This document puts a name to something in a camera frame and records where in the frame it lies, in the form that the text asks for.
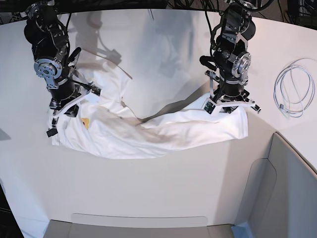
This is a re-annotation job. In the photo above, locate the white t-shirt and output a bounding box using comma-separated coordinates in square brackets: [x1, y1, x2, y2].
[52, 62, 248, 159]

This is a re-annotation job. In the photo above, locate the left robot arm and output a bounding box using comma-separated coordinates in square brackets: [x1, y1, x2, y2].
[200, 0, 261, 115]

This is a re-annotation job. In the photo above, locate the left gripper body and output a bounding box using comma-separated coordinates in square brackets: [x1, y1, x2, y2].
[205, 70, 261, 116]

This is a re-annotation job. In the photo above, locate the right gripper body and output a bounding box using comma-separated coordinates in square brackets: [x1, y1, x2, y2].
[47, 85, 102, 136]

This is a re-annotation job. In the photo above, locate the beige chair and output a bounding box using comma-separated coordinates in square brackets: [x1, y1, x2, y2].
[45, 132, 317, 238]

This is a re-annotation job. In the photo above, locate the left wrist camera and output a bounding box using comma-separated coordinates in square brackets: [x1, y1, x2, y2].
[203, 98, 215, 115]

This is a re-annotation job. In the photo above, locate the white coiled cable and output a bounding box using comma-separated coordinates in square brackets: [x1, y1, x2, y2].
[273, 58, 317, 119]

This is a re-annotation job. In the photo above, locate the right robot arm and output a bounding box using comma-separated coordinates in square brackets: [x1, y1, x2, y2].
[24, 0, 101, 137]

